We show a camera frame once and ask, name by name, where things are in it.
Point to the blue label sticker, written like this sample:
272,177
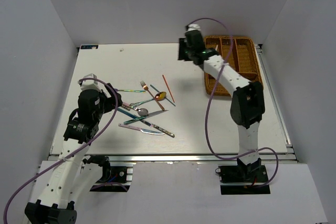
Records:
88,47

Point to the iridescent rainbow fork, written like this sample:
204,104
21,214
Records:
127,90

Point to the teal chopstick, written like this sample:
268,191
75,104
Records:
170,101

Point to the serrated knife teal handle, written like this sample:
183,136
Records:
143,117

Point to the patterned handle table knife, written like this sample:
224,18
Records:
158,128

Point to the rose gold fork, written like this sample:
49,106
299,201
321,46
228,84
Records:
145,87

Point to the gold bowl iridescent spoon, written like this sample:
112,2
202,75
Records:
149,100

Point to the silver spoon patterned handle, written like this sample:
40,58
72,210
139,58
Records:
140,111

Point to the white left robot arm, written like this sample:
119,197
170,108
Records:
73,175

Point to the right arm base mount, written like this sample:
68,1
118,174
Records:
232,181

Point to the pink handled table knife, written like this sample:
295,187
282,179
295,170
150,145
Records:
142,130

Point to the woven wicker cutlery tray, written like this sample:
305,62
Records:
243,57

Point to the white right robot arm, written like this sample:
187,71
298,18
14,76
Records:
247,105

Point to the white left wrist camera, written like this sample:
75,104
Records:
89,85

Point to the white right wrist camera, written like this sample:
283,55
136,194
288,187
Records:
192,27

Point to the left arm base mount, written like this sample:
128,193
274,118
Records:
115,178

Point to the orange chopstick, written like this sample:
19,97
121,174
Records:
167,85

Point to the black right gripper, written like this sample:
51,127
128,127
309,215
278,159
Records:
182,46

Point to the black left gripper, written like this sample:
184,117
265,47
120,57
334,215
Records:
111,102

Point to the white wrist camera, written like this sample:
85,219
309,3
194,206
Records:
89,85
192,27

